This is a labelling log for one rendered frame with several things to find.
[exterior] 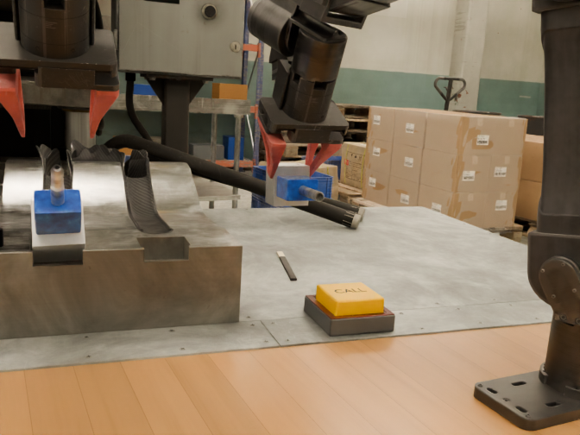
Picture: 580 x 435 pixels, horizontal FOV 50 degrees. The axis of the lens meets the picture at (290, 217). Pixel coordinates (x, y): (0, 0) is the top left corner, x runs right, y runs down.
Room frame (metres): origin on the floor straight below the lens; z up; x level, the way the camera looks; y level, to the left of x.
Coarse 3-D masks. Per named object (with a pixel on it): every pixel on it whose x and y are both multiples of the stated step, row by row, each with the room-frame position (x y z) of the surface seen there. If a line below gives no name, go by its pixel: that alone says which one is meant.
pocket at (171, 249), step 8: (144, 240) 0.68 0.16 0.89; (152, 240) 0.68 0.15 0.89; (160, 240) 0.68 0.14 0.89; (168, 240) 0.69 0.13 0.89; (176, 240) 0.69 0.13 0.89; (184, 240) 0.69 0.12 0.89; (144, 248) 0.68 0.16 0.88; (152, 248) 0.68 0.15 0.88; (160, 248) 0.68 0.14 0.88; (168, 248) 0.69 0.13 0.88; (176, 248) 0.69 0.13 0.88; (184, 248) 0.69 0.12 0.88; (144, 256) 0.68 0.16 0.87; (152, 256) 0.68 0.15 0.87; (160, 256) 0.68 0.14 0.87; (168, 256) 0.69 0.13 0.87; (176, 256) 0.69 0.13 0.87; (184, 256) 0.69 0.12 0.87
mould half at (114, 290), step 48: (96, 192) 0.85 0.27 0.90; (192, 192) 0.90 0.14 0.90; (96, 240) 0.65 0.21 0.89; (192, 240) 0.68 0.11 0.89; (0, 288) 0.58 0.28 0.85; (48, 288) 0.60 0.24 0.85; (96, 288) 0.61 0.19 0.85; (144, 288) 0.63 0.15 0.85; (192, 288) 0.65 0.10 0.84; (240, 288) 0.67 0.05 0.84; (0, 336) 0.58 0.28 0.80
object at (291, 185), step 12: (288, 168) 0.82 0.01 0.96; (300, 168) 0.83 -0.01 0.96; (276, 180) 0.82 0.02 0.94; (288, 180) 0.78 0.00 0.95; (300, 180) 0.79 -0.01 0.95; (312, 180) 0.79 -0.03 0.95; (276, 192) 0.82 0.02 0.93; (288, 192) 0.78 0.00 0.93; (300, 192) 0.78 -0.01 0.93; (312, 192) 0.74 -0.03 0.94; (276, 204) 0.82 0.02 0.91; (288, 204) 0.82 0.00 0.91; (300, 204) 0.83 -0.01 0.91
